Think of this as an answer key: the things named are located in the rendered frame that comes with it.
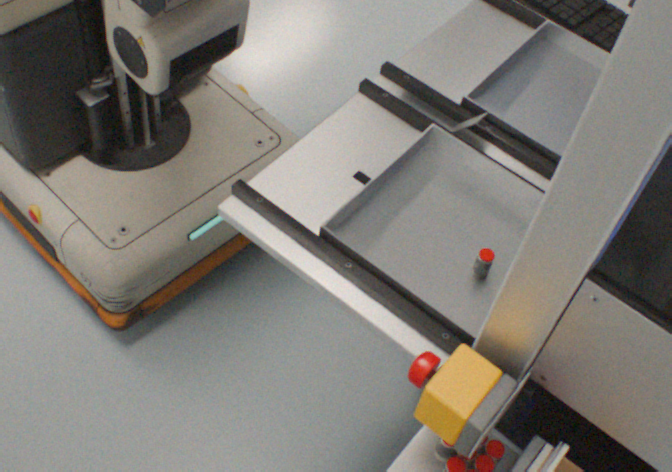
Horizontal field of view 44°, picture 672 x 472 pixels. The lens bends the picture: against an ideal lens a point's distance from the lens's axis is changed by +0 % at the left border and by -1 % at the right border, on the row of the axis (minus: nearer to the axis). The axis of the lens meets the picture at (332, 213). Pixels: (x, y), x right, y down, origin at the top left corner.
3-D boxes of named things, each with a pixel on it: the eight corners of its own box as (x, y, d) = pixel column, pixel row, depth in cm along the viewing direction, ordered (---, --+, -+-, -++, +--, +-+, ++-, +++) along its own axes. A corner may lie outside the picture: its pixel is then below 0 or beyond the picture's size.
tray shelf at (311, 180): (728, 129, 137) (734, 121, 136) (505, 432, 101) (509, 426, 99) (486, -6, 153) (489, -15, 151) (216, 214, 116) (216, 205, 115)
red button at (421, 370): (449, 379, 92) (457, 362, 88) (428, 404, 89) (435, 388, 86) (421, 358, 93) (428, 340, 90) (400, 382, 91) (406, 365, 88)
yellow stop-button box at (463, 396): (502, 411, 92) (520, 382, 86) (466, 459, 88) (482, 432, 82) (446, 369, 94) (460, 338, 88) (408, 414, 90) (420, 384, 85)
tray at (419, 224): (627, 267, 115) (637, 253, 112) (531, 397, 102) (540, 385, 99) (428, 139, 126) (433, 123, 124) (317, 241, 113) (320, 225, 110)
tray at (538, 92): (722, 137, 133) (732, 122, 130) (652, 233, 119) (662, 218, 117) (541, 35, 144) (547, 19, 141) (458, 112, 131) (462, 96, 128)
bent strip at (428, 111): (479, 139, 127) (488, 112, 123) (468, 150, 126) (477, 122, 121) (405, 92, 132) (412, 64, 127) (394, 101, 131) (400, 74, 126)
